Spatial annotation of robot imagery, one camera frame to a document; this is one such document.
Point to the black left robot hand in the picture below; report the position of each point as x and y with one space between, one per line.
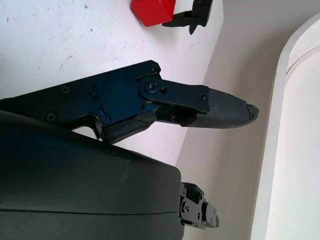
200 12

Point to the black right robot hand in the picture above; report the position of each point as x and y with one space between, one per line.
75 180

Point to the red cube block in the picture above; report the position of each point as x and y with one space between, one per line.
152 11

